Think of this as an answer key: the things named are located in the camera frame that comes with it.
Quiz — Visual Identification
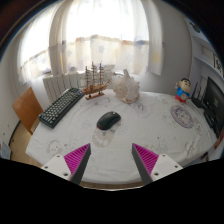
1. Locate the cartoon boy clock figurine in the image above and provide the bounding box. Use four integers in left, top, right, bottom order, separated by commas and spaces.
174, 77, 192, 104

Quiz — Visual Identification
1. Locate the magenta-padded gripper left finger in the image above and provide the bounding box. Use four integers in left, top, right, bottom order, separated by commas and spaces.
41, 143, 92, 185

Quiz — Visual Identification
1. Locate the black computer mouse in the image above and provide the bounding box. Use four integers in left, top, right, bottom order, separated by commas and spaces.
96, 111, 122, 131

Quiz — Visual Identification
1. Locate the black router with antennas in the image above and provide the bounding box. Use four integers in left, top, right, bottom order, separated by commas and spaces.
191, 76, 209, 109

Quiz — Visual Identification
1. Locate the white radiator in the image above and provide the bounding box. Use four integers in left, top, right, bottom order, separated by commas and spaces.
42, 71, 88, 104

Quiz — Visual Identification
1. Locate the white star-print curtain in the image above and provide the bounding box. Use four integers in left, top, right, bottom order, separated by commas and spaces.
16, 0, 164, 84

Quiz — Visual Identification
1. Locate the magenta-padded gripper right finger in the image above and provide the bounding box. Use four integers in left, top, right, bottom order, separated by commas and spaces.
131, 143, 184, 185

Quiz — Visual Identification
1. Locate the white printed tablecloth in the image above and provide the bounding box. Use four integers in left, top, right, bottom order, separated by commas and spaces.
25, 88, 218, 185

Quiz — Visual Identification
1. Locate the large white conch shell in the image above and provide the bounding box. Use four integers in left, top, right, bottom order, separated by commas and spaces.
113, 69, 141, 104

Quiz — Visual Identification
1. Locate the wooden model sailing ship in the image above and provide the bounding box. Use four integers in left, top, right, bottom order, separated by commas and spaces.
80, 61, 113, 101

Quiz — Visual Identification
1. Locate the framed wall picture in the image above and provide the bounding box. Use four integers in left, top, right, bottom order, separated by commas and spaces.
213, 54, 224, 78

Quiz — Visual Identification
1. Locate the brown wooden chair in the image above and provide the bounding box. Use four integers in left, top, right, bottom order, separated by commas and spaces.
11, 87, 44, 136

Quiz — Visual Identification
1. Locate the black monitor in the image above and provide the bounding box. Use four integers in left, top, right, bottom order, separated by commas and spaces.
202, 76, 224, 138

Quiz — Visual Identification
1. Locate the white wall shelf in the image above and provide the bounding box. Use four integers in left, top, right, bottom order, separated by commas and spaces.
189, 33, 221, 71

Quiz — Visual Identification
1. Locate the black keyboard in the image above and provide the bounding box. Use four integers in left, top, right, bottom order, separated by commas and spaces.
38, 87, 84, 129

